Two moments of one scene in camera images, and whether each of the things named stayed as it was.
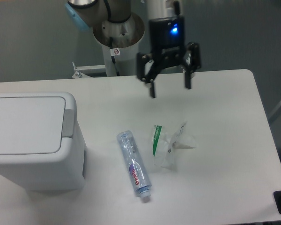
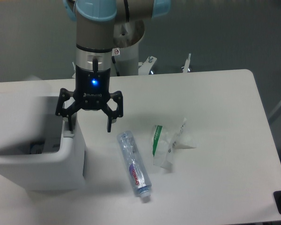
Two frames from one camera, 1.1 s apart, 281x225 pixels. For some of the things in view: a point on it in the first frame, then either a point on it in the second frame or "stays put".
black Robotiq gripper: [167, 43] → [92, 88]
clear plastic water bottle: [134, 163] stays put
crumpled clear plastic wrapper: [166, 144] stays put
